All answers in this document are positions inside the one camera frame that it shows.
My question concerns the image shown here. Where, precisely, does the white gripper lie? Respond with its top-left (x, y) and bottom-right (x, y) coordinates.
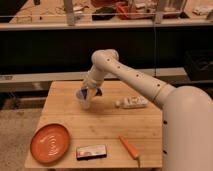
top-left (81, 66), bottom-right (104, 99)

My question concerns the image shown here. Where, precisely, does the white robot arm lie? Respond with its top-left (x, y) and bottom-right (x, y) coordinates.
top-left (82, 49), bottom-right (213, 171)

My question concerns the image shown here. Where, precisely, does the white ceramic cup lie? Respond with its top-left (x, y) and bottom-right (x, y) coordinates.
top-left (76, 89), bottom-right (90, 109)

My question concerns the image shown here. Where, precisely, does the wooden table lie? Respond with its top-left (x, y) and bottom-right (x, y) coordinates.
top-left (24, 79), bottom-right (164, 171)

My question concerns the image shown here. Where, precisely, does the dark rectangular box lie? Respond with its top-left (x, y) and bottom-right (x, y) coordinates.
top-left (76, 145), bottom-right (107, 160)

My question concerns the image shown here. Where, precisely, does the orange plate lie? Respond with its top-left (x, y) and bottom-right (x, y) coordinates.
top-left (30, 123), bottom-right (70, 164)

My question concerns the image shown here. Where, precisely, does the orange carrot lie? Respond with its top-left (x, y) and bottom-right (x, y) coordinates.
top-left (119, 136), bottom-right (141, 166)

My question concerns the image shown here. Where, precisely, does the background shelf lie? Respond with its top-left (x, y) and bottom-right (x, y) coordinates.
top-left (0, 0), bottom-right (213, 30)

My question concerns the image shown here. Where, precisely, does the black box on right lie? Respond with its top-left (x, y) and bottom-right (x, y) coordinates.
top-left (184, 50), bottom-right (213, 80)

